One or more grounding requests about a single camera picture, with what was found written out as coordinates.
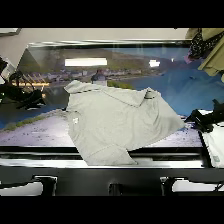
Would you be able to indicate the grey shirt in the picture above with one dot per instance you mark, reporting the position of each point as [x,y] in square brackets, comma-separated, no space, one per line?
[116,120]

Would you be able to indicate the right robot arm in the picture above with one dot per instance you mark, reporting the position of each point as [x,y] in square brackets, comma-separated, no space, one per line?
[208,118]

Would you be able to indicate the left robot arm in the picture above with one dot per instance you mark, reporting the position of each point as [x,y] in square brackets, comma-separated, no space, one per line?
[23,95]

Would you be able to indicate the white garment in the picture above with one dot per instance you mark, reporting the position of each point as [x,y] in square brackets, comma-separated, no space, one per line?
[216,146]

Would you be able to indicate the black dotted garment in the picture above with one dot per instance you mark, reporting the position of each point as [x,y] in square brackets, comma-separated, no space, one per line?
[200,46]

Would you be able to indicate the silver frame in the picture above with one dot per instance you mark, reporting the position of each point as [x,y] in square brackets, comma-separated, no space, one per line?
[100,163]

